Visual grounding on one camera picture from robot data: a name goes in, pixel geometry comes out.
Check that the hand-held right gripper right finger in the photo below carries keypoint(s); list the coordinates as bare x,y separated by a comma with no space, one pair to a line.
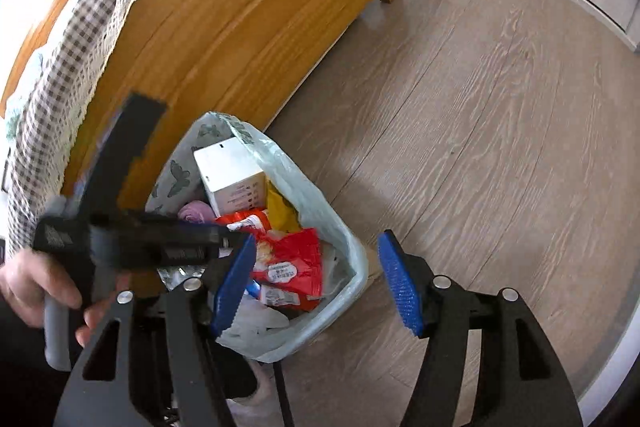
400,287

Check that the black metal leg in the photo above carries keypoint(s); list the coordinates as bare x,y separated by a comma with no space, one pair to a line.
282,397

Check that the red and white snack packet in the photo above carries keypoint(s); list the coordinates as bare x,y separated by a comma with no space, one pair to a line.
247,221

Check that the wooden bed frame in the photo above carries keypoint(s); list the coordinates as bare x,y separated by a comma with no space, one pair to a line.
225,32

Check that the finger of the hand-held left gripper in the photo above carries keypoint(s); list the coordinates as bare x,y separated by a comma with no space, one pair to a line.
170,242
127,147

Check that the person's right leg black trousers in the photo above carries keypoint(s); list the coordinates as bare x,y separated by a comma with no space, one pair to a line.
232,372

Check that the white milk carton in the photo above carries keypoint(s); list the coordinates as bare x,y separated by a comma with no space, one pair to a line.
227,172

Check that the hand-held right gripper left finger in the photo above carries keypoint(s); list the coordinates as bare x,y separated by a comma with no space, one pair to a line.
232,289

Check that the pale green leaf-print plastic bag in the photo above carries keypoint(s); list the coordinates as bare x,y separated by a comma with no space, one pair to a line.
320,207

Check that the brown checkered cloth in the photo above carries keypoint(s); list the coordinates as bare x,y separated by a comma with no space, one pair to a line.
75,57

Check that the pale pink slipper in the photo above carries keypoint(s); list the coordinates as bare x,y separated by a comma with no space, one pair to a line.
255,407

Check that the yellow snack packet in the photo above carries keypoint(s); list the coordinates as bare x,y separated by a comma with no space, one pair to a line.
282,209

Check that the purple cloth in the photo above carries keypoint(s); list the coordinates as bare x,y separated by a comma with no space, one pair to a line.
197,212

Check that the person's left hand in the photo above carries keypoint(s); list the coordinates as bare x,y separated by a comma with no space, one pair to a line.
30,279

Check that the clear plastic wrap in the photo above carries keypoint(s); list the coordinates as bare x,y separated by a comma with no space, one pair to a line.
260,319

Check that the red torn wrapper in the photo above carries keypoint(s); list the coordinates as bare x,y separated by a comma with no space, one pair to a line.
292,262

